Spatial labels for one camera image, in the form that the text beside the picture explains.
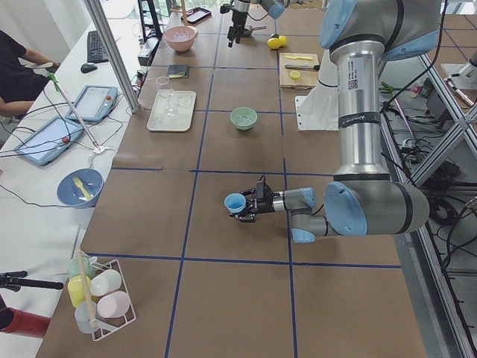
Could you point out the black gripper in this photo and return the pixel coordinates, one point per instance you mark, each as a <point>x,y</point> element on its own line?
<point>236,19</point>
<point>264,206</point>

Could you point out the light blue plastic cup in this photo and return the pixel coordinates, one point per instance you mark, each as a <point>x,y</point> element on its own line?
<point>235,203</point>

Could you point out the green ceramic bowl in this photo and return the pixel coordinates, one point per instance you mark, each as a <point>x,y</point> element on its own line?
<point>243,111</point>

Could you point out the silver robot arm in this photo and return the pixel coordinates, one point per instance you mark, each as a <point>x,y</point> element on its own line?
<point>273,8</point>
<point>361,200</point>

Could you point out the metal ice scoop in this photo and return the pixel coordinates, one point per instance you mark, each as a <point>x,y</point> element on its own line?
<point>249,29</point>

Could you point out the ice cubes in green bowl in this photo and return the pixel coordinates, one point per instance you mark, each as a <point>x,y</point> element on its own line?
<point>243,121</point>

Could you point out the blue bowl with fork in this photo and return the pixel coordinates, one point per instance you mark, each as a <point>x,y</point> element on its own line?
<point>81,189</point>

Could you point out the yellow lemon large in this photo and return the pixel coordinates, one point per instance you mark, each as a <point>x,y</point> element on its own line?
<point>274,43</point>

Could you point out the yellow lemon small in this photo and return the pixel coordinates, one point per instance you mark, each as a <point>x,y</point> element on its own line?
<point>283,40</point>

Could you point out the yellow plastic knife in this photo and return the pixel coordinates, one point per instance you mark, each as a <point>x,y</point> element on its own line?
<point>298,57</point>

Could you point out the wooden mug tree stand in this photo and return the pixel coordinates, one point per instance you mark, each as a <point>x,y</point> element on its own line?
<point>182,10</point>

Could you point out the grey folded cloth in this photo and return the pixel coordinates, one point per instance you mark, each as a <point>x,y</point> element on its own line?
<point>178,71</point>

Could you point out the half lemon slice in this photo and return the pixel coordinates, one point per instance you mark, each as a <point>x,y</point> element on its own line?
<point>294,75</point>

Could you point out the wooden cutting board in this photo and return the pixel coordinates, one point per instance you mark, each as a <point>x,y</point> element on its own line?
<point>298,70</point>

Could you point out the steel muddler rod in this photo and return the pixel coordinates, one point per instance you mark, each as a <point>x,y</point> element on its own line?
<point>303,67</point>

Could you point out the cream bear tray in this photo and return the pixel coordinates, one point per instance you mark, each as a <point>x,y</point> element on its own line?
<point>184,102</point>

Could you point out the clear wine glass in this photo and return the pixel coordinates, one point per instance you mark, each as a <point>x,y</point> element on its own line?
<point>165,91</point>

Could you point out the black keyboard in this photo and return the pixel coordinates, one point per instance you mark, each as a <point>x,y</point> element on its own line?
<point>95,50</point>

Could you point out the black computer mouse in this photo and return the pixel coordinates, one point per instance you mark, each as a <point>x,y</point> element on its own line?
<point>88,67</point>

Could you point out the far blue teach pendant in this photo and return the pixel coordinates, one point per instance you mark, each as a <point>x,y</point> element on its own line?
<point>94,103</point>

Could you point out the blue teach pendant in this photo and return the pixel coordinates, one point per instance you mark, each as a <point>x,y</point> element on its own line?
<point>94,103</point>
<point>50,141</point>

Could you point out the white cup in rack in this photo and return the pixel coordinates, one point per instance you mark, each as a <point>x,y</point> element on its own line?
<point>105,282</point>

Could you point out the pink cup in rack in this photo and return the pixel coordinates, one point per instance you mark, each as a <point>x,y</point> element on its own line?
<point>113,305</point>

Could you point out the green cup in rack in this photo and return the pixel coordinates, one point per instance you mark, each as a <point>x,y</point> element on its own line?
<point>74,268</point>

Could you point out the yellow cup in rack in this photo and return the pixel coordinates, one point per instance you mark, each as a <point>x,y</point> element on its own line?
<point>75,290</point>

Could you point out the near blue teach pendant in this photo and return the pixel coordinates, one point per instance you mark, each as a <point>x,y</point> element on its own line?
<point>50,141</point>

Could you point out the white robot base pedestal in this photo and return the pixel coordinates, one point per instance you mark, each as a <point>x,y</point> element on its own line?
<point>318,111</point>

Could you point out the aluminium frame post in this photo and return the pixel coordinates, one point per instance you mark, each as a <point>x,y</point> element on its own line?
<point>101,23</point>

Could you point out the white wire cup rack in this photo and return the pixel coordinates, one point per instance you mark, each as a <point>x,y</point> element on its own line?
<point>87,319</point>

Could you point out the black camera tripod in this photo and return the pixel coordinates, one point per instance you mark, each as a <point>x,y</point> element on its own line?
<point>15,280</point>

